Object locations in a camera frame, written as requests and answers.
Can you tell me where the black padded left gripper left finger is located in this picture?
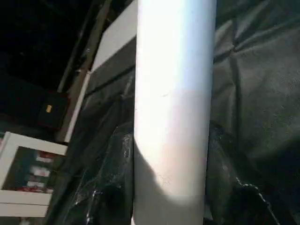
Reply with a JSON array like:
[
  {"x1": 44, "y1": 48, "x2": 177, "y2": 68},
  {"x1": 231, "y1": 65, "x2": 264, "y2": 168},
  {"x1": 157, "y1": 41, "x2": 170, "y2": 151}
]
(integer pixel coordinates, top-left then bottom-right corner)
[{"x1": 86, "y1": 123, "x2": 137, "y2": 225}]

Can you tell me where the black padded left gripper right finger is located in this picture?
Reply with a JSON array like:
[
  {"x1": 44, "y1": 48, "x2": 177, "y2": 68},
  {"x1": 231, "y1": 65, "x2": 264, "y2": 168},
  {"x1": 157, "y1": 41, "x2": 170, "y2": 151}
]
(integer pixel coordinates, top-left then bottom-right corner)
[{"x1": 204, "y1": 121, "x2": 283, "y2": 225}]

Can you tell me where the white plastic table leg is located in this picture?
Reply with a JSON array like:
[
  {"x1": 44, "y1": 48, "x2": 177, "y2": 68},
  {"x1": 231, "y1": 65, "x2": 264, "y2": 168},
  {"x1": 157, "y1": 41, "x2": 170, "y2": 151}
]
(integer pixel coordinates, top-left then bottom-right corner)
[{"x1": 132, "y1": 0, "x2": 218, "y2": 225}]

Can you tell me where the white glass door cabinet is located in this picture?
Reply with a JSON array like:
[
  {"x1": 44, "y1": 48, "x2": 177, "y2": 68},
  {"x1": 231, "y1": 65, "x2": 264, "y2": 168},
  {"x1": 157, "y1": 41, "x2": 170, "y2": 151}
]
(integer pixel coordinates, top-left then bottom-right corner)
[{"x1": 0, "y1": 132, "x2": 69, "y2": 219}]

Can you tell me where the black box with yellow label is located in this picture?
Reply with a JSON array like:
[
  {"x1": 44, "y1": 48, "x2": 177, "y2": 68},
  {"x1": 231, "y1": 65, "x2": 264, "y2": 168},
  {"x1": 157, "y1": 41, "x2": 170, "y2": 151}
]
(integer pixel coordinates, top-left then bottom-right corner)
[{"x1": 37, "y1": 90, "x2": 69, "y2": 130}]

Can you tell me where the black plastic work mat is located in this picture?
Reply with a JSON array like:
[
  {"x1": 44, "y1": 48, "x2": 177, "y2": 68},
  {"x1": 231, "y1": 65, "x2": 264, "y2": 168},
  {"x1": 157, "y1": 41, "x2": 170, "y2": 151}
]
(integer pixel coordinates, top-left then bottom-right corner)
[{"x1": 45, "y1": 0, "x2": 300, "y2": 225}]

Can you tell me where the white side table board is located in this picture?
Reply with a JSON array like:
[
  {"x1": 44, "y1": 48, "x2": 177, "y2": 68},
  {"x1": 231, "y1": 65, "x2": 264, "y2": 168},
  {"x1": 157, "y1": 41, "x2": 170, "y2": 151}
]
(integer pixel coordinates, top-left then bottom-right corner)
[{"x1": 91, "y1": 0, "x2": 139, "y2": 72}]

